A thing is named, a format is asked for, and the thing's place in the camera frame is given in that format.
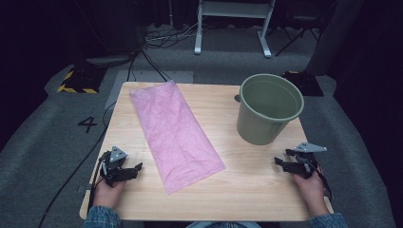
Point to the person's legs in jeans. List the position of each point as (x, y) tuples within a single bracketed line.
[(221, 225)]

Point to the grey tape strip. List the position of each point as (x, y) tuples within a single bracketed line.
[(81, 188)]

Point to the green plastic bucket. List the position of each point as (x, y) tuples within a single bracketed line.
[(269, 107)]

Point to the grey curtain column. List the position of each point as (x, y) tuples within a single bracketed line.
[(335, 34)]

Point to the black tripod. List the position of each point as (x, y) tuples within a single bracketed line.
[(296, 34)]

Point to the grey flat stand foot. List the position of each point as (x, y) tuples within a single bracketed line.
[(107, 60)]

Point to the person's left hand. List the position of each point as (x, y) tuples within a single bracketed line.
[(107, 194)]

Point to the person's right hand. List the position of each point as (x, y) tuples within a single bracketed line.
[(312, 194)]

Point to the dark round table grommet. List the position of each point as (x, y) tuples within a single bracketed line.
[(237, 98)]

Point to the white metal stand frame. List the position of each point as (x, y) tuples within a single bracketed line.
[(233, 9)]

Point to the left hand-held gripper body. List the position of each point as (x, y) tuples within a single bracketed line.
[(117, 155)]

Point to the pink plastic bag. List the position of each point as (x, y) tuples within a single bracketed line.
[(174, 136)]

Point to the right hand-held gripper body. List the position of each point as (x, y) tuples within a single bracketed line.
[(306, 158)]

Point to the black yellow striped stand base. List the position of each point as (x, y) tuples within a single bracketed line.
[(80, 82), (309, 84)]

